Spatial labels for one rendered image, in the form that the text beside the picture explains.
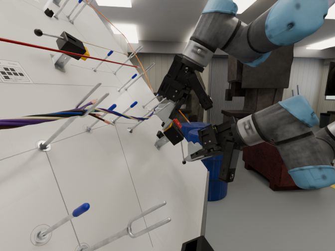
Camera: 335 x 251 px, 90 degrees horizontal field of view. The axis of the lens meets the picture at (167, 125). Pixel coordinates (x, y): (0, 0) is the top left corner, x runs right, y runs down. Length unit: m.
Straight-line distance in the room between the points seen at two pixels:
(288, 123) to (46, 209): 0.45
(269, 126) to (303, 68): 8.55
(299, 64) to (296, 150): 8.45
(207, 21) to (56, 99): 0.37
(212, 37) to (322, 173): 0.37
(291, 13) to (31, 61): 0.47
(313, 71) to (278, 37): 8.92
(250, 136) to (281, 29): 0.23
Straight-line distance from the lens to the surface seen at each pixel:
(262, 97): 4.11
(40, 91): 0.39
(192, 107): 5.57
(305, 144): 0.44
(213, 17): 0.47
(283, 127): 0.44
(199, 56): 0.46
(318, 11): 0.39
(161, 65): 6.48
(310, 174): 0.45
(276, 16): 0.37
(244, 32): 0.46
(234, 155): 0.50
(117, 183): 0.36
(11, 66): 0.41
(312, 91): 9.30
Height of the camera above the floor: 1.25
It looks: 10 degrees down
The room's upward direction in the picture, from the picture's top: straight up
